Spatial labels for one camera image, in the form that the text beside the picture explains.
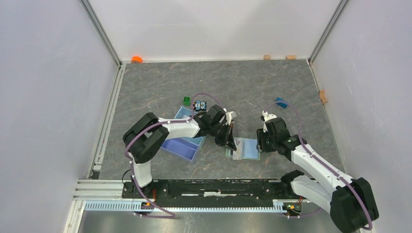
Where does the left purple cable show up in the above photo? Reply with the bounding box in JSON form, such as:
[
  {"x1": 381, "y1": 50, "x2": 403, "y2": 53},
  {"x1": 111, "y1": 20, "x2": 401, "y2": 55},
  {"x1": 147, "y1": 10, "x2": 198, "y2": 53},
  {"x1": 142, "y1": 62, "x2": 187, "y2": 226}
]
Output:
[{"x1": 123, "y1": 93, "x2": 223, "y2": 219}]

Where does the aluminium frame rail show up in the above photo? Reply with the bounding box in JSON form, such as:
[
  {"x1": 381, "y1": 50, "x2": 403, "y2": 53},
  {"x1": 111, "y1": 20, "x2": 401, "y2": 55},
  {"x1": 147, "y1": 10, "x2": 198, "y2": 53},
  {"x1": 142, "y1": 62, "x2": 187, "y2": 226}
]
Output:
[{"x1": 84, "y1": 200, "x2": 291, "y2": 214}]

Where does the purple cable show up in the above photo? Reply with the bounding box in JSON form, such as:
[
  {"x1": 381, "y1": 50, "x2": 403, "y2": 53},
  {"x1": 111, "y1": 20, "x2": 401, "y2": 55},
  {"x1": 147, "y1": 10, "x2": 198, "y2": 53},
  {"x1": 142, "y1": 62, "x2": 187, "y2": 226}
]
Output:
[
  {"x1": 123, "y1": 93, "x2": 223, "y2": 219},
  {"x1": 264, "y1": 100, "x2": 373, "y2": 231}
]

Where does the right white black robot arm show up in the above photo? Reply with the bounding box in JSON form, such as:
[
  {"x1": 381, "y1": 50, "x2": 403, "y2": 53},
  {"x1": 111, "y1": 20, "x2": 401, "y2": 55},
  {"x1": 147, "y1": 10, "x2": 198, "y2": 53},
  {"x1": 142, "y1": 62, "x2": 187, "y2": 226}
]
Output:
[{"x1": 257, "y1": 111, "x2": 379, "y2": 233}]

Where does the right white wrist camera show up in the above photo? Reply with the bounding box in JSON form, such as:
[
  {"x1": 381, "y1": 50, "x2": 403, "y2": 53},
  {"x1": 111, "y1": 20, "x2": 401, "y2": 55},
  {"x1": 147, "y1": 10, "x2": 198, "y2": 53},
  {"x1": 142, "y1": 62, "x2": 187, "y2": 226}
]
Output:
[{"x1": 260, "y1": 110, "x2": 277, "y2": 132}]

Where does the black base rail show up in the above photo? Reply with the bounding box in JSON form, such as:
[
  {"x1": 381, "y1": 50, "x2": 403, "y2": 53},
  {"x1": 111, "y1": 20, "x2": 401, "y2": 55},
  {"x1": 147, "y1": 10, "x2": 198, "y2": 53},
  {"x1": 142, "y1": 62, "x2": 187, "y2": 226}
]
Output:
[{"x1": 141, "y1": 179, "x2": 300, "y2": 208}]

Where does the blue toy brick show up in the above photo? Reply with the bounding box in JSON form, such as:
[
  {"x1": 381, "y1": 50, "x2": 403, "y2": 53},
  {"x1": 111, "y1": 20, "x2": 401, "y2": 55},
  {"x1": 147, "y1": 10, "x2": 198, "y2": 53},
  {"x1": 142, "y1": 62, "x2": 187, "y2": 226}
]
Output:
[{"x1": 275, "y1": 98, "x2": 288, "y2": 109}]

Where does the black blue owl toy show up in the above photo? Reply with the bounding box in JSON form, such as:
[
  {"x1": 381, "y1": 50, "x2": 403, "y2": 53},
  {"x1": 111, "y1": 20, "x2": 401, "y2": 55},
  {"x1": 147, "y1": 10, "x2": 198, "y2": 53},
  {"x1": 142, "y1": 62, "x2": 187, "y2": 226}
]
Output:
[{"x1": 192, "y1": 100, "x2": 207, "y2": 112}]

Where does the green card holder wallet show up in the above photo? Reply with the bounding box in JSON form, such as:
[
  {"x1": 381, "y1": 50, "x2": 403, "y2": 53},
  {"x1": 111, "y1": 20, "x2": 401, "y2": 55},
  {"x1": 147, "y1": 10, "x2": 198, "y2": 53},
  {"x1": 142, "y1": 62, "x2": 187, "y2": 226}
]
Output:
[{"x1": 225, "y1": 138, "x2": 260, "y2": 160}]

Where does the curved wooden piece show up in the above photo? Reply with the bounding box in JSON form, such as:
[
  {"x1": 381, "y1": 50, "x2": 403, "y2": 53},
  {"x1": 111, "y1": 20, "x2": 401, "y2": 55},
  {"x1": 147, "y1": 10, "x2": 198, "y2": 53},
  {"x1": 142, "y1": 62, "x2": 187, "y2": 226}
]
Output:
[{"x1": 319, "y1": 90, "x2": 328, "y2": 104}]

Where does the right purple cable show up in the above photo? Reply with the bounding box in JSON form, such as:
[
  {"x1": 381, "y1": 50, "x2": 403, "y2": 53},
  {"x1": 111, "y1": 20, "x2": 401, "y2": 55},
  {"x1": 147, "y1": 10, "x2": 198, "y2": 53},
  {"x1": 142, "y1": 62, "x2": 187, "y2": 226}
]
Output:
[{"x1": 264, "y1": 100, "x2": 373, "y2": 231}]

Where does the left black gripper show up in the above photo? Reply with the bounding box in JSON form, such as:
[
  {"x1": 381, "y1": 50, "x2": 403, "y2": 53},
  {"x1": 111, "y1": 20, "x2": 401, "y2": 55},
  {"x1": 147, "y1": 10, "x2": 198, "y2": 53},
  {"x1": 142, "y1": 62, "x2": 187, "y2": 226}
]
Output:
[{"x1": 208, "y1": 122, "x2": 236, "y2": 151}]

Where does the green toy cube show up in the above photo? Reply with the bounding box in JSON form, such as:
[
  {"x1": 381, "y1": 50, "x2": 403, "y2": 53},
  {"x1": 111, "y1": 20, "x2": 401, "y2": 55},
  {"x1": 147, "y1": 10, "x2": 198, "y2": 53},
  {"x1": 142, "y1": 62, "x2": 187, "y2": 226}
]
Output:
[{"x1": 183, "y1": 96, "x2": 191, "y2": 106}]

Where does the orange round cap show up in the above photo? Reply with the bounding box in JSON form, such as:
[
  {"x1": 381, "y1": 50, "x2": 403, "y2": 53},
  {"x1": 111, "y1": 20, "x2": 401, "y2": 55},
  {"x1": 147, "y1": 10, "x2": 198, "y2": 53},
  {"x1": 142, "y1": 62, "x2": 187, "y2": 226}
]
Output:
[{"x1": 131, "y1": 56, "x2": 143, "y2": 63}]

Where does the blue three-compartment organizer tray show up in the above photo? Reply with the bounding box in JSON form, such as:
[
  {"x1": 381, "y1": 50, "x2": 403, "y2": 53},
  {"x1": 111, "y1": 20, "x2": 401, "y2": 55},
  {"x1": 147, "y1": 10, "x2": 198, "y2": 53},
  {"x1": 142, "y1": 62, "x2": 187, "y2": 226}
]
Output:
[{"x1": 159, "y1": 106, "x2": 207, "y2": 164}]

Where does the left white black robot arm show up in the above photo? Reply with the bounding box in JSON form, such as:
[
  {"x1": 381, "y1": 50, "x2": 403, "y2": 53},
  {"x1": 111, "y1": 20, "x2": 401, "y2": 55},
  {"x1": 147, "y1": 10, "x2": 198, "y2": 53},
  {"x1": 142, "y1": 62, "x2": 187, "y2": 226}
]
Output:
[{"x1": 122, "y1": 104, "x2": 237, "y2": 198}]

